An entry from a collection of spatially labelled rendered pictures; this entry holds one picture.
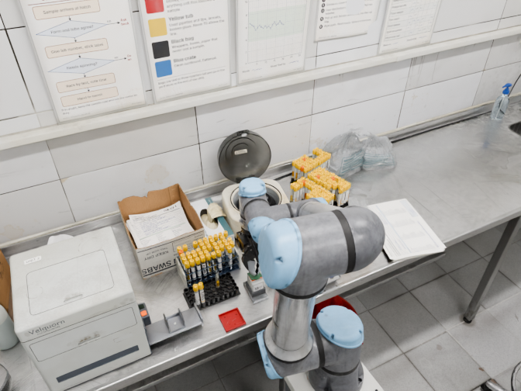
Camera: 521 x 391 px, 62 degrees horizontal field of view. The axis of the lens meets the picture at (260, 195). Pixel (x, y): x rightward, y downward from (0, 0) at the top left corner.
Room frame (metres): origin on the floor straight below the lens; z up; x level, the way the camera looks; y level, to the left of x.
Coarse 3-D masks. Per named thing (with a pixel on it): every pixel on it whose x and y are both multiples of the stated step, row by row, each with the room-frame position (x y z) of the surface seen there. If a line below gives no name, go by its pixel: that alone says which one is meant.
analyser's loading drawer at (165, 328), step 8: (184, 312) 0.83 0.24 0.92; (192, 312) 0.83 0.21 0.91; (160, 320) 0.80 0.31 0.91; (168, 320) 0.80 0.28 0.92; (176, 320) 0.80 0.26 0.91; (184, 320) 0.78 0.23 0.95; (192, 320) 0.80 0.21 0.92; (200, 320) 0.80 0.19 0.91; (152, 328) 0.78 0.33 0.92; (160, 328) 0.78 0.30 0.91; (168, 328) 0.76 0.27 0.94; (176, 328) 0.77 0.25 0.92; (184, 328) 0.78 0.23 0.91; (152, 336) 0.75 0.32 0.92; (160, 336) 0.75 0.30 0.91; (168, 336) 0.75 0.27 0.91
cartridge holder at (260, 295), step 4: (244, 284) 0.97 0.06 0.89; (248, 288) 0.94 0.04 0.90; (264, 288) 0.93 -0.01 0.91; (248, 292) 0.93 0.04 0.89; (252, 292) 0.91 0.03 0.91; (256, 292) 0.92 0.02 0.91; (260, 292) 0.92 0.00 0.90; (264, 292) 0.93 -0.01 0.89; (252, 296) 0.91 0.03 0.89; (256, 296) 0.91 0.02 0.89; (260, 296) 0.91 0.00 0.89; (264, 296) 0.91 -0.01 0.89; (252, 300) 0.90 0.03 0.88; (256, 300) 0.90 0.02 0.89; (260, 300) 0.90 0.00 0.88
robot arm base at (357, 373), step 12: (360, 360) 0.64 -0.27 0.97; (312, 372) 0.61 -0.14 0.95; (324, 372) 0.59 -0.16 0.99; (336, 372) 0.58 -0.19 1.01; (348, 372) 0.58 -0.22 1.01; (360, 372) 0.61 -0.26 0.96; (312, 384) 0.59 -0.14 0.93; (324, 384) 0.58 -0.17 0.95; (336, 384) 0.57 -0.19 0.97; (348, 384) 0.57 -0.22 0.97; (360, 384) 0.58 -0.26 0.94
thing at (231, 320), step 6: (228, 312) 0.86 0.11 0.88; (234, 312) 0.86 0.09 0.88; (222, 318) 0.84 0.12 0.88; (228, 318) 0.84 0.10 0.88; (234, 318) 0.84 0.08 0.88; (240, 318) 0.84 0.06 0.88; (228, 324) 0.81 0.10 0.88; (234, 324) 0.81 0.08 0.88; (240, 324) 0.81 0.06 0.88; (228, 330) 0.79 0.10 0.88
